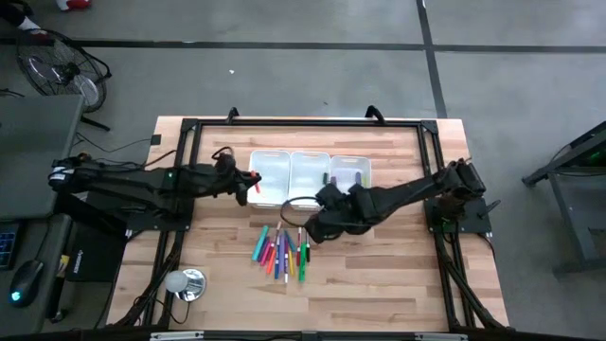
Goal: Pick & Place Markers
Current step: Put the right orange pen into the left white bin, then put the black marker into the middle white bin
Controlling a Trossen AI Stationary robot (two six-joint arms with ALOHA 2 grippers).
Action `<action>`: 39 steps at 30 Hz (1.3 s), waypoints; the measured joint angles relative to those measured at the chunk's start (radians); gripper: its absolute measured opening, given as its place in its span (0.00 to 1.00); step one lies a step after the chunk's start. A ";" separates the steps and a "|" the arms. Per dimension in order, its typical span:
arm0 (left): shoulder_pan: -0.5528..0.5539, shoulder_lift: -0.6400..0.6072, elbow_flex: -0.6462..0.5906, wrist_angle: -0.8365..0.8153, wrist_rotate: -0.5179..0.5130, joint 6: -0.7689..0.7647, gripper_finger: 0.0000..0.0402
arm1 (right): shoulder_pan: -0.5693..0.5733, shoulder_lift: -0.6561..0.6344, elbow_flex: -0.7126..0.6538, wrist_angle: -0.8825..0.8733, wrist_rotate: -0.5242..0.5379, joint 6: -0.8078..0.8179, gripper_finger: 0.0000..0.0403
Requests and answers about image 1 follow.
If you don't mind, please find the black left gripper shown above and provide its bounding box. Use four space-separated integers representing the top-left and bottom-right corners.
207 169 260 206

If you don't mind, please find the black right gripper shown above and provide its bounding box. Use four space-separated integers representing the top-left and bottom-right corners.
306 201 378 245

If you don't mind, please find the green Sharpie highlighter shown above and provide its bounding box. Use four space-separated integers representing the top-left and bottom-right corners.
298 241 308 284

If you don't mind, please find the teal Sharpie highlighter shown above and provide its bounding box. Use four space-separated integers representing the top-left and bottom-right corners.
250 224 270 262

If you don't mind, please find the pink highlighter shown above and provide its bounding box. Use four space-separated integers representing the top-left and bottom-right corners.
258 236 272 267

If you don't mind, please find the orange highlighter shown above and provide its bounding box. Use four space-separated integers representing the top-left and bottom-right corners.
264 243 278 277

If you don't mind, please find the white plastic bin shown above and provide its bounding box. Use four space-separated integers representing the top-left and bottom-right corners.
329 154 373 195
248 149 292 209
288 150 331 211

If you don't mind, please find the silver round dish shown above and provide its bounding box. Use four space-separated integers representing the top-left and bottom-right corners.
174 267 208 303

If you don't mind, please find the white globe lamp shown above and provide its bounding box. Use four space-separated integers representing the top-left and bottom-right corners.
164 270 190 295

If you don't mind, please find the silver aluminium bar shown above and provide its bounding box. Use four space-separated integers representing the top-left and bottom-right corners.
149 331 205 341
414 332 469 341

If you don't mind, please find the black box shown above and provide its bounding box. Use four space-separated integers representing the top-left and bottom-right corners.
64 230 128 284

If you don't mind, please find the black floor fan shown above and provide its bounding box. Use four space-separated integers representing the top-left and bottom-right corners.
15 27 114 133

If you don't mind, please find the grey side desk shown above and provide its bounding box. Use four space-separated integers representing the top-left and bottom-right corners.
0 94 85 222

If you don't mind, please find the black computer mouse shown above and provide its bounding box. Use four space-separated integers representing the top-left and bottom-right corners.
8 259 45 309

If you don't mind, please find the black metal cart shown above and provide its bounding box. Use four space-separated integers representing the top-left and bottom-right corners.
522 120 606 276

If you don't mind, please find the black keyboard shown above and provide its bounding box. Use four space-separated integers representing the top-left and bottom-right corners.
0 221 23 272

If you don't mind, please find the red white object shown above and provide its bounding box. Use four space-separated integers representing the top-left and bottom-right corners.
55 0 92 12

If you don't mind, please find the dark grey desk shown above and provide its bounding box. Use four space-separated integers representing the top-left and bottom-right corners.
0 212 72 337

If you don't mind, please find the person's foot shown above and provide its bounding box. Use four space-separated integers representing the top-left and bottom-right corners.
0 0 48 37

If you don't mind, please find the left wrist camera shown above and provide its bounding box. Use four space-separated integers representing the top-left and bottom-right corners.
215 152 238 175

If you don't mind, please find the black camera cable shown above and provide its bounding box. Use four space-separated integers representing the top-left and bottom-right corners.
210 145 236 162
280 196 328 229

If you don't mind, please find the black metal table frame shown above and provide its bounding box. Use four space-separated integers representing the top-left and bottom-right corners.
113 117 508 341

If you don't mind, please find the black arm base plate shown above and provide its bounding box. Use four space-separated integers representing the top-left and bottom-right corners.
123 207 194 234
423 196 494 235

